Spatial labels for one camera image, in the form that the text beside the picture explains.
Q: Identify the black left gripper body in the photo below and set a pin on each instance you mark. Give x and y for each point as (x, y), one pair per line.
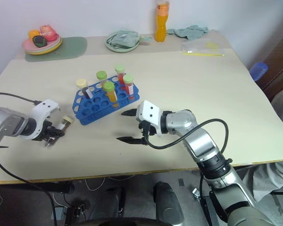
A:
(45, 131)

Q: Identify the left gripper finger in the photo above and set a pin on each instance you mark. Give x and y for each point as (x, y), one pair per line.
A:
(49, 142)
(57, 132)

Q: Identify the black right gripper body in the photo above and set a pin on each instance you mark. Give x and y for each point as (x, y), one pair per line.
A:
(146, 128)

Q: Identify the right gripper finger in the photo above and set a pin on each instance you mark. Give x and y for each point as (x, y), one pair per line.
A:
(130, 113)
(130, 140)

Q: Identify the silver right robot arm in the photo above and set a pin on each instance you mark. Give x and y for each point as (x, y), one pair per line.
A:
(202, 146)

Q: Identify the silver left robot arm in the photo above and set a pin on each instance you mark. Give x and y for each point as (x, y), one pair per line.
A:
(7, 123)

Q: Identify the blue test tube rack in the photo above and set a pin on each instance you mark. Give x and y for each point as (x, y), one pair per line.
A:
(94, 107)

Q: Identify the red tube, green cap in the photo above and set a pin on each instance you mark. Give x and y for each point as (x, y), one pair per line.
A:
(120, 71)
(128, 83)

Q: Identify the orange tube, green cap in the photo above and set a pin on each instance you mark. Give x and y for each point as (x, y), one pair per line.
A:
(109, 90)

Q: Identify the clear tube, green cap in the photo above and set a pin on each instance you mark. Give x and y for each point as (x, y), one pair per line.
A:
(101, 76)

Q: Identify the black bar under table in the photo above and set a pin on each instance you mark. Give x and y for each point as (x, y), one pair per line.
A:
(33, 188)

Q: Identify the dark tube, pale yellow cap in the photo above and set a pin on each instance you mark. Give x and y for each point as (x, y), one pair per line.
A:
(83, 86)

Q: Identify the pale green dish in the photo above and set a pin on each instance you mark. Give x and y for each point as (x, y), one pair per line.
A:
(119, 49)

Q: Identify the grey power strip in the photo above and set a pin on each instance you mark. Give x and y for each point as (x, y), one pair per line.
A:
(60, 213)

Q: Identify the grey-green fabric pouch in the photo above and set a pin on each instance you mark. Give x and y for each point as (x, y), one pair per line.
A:
(122, 38)

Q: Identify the yellow plate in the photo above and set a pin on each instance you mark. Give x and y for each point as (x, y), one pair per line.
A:
(46, 52)

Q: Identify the green placemat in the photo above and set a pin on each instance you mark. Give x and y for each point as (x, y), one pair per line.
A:
(73, 48)

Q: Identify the green plate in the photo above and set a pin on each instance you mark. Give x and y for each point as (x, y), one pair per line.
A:
(54, 46)

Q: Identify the pink plate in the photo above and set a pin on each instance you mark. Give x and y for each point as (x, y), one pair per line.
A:
(28, 46)

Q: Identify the black and green toy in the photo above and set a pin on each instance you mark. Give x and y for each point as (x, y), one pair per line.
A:
(39, 41)

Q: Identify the orange juice bottle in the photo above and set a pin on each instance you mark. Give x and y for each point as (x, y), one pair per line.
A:
(162, 26)

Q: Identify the thin yellow stick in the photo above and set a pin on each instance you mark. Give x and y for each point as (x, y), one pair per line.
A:
(202, 54)

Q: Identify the clear plastic bag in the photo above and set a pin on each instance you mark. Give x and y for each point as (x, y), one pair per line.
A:
(198, 44)

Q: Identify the orange toy pepper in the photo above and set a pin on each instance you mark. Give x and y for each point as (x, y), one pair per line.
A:
(33, 34)

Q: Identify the red toy fruit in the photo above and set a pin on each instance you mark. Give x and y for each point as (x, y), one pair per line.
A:
(48, 31)

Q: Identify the green cloth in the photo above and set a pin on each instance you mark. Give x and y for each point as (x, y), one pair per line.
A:
(191, 31)

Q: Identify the blue ribbed cup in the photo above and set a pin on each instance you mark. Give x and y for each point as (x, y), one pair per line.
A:
(259, 70)

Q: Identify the grey cloth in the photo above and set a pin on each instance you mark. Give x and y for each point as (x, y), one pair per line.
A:
(266, 174)

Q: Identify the brown wooden furniture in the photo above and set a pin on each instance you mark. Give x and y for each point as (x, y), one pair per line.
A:
(280, 61)

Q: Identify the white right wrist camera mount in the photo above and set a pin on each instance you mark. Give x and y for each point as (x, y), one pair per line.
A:
(149, 113)

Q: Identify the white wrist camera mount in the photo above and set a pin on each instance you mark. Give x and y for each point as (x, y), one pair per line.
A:
(149, 113)
(43, 107)

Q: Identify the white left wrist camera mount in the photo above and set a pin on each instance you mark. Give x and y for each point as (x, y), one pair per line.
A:
(43, 107)

